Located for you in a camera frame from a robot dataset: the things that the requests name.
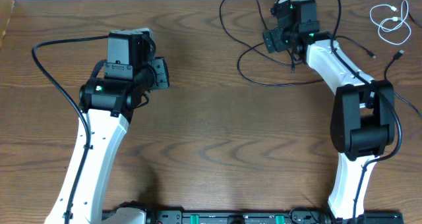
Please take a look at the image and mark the white USB cable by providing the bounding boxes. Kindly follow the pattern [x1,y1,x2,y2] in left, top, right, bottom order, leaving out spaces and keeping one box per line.
[369,0,412,46]

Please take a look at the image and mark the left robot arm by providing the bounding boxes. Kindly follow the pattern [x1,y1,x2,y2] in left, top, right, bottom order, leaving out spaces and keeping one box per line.
[45,28,169,223]

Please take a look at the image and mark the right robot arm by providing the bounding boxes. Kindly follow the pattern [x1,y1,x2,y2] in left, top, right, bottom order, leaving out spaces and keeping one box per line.
[262,0,395,223]

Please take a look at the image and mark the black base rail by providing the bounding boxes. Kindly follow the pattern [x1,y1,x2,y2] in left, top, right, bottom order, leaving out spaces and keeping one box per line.
[102,210,405,224]

